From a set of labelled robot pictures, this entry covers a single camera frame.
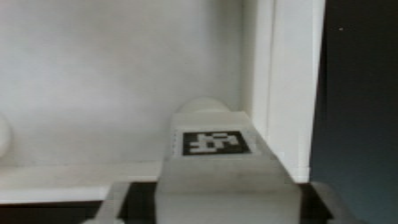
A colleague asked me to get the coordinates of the white table leg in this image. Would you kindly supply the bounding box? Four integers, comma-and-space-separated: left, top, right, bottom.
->
154, 97, 301, 224

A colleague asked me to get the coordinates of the white square table top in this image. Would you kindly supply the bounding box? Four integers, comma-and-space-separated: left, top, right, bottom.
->
0, 0, 280, 188

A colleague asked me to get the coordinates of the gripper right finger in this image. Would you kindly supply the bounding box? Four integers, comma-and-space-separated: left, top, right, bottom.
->
298, 182, 365, 224

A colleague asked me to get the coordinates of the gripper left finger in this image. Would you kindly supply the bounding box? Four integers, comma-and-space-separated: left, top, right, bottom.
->
81, 182, 156, 224

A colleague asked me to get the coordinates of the white U-shaped fence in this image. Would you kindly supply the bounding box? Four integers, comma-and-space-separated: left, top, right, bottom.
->
0, 0, 326, 205

